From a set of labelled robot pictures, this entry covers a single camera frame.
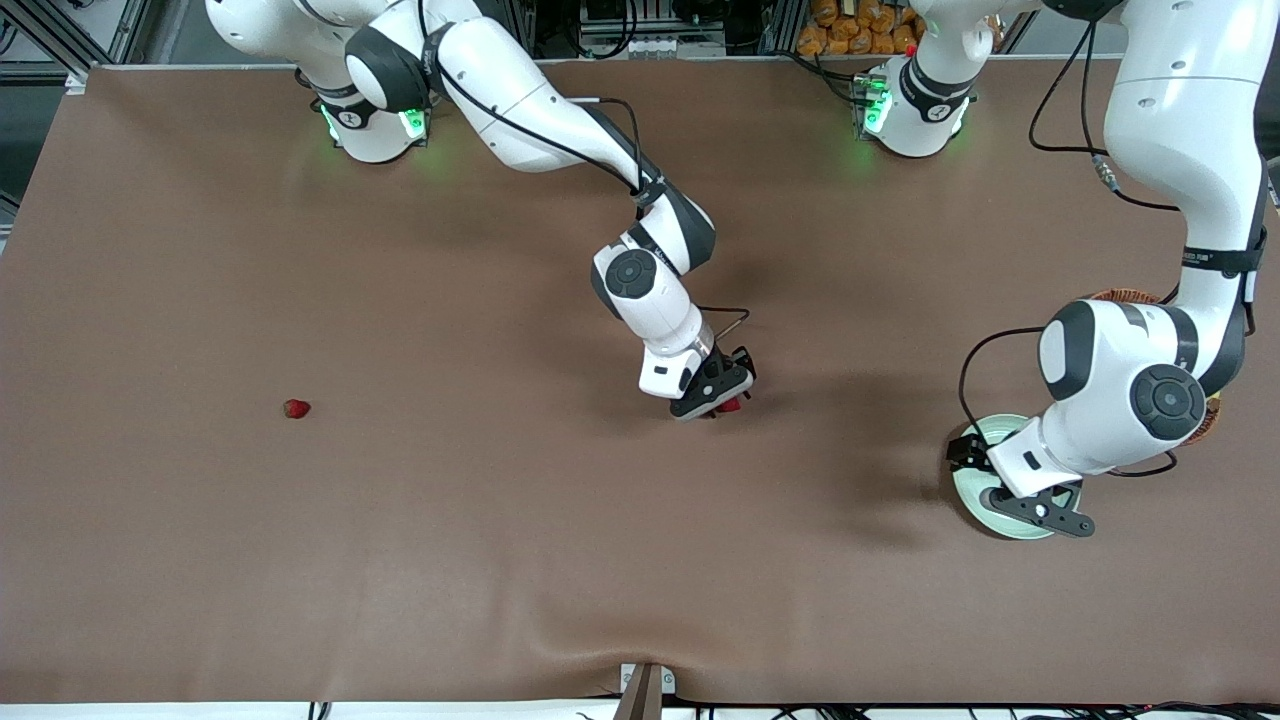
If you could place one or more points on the grey metal table bracket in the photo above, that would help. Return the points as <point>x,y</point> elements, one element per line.
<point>645,695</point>

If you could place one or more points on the white connector block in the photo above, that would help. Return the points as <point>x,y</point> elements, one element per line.
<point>665,47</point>

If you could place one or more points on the brown wicker basket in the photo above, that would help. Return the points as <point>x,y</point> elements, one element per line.
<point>1125,295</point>

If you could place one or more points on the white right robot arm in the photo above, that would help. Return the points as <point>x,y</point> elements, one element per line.
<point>520,100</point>

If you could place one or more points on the mint green round plate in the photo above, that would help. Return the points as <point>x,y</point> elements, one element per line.
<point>968,495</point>

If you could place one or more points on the brown table cover mat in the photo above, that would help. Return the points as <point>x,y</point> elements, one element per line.
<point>600,550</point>

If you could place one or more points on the red strawberry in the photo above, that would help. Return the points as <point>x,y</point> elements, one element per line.
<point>731,405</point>
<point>296,408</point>

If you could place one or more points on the bag of orange buns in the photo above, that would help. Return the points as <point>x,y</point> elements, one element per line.
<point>850,35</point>

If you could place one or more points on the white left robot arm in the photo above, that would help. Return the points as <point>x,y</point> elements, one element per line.
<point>1180,120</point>

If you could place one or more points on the aluminium frame post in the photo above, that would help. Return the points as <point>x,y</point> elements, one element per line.
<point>60,40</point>

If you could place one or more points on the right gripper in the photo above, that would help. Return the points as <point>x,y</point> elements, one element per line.
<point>738,362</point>

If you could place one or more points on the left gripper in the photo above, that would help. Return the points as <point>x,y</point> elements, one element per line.
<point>968,453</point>

